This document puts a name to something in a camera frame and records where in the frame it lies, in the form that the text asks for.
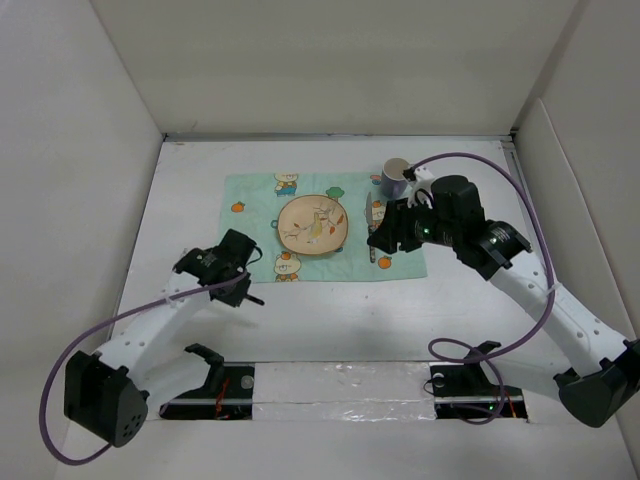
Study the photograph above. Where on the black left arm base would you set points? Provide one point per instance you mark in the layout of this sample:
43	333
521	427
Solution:
226	393

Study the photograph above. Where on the beige patterned plate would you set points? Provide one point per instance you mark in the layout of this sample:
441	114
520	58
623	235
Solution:
313	225

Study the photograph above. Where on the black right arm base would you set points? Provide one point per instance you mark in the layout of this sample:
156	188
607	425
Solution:
464	392

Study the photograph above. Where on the mint green cartoon cloth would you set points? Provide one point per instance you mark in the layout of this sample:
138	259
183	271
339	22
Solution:
252	203

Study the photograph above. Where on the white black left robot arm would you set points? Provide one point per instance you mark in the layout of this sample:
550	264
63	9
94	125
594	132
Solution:
111	391

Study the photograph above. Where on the steak knife black blade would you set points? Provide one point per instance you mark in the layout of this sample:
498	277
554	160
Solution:
370	226

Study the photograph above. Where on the purple ceramic cup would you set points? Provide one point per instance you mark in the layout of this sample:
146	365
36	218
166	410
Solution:
393	183

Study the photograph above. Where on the silver fork black handle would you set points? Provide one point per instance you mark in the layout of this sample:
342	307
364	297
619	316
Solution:
254	300

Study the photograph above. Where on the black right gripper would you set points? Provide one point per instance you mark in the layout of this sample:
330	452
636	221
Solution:
395	224

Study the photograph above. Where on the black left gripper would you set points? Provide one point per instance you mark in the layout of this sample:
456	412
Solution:
236	297

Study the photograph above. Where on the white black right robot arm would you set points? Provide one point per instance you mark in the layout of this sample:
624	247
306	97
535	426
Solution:
599	370

